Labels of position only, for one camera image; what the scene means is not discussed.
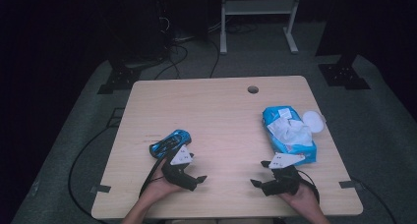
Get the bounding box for left hand-held gripper black cable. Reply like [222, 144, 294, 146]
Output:
[139, 151, 175, 198]

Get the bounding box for white metal table frame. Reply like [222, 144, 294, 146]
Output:
[219, 0, 303, 56]

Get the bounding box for black floor frame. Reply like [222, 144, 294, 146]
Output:
[105, 107, 126, 129]

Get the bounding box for right hand-held gripper black cable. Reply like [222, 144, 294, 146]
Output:
[296, 169, 321, 204]

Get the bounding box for white wet wipe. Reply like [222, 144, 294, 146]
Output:
[267, 117, 315, 147]

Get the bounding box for hand-held gripper black cable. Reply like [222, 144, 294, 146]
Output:
[296, 169, 321, 204]
[139, 151, 175, 198]

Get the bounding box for grey tape strip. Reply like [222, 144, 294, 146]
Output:
[338, 180, 364, 190]
[89, 184, 112, 196]

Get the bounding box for black stand base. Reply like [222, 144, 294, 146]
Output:
[317, 54, 372, 91]
[96, 66, 143, 95]

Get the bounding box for blue toy car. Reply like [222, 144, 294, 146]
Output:
[149, 129, 193, 160]

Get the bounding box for person's left hand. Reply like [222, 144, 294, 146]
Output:
[140, 166, 185, 202]

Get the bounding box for person's right hand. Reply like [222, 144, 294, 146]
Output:
[279, 181, 321, 212]

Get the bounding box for long black floor cable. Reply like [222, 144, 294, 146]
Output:
[349, 176, 398, 224]
[67, 125, 116, 222]

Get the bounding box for black floor cable bundle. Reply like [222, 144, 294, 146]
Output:
[152, 36, 221, 82]

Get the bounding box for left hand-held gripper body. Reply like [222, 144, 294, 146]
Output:
[161, 144, 199, 193]

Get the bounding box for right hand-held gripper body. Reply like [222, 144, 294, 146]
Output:
[262, 152, 306, 197]

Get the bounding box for blue wet wipes pack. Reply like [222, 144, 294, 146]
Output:
[262, 105, 326, 167]

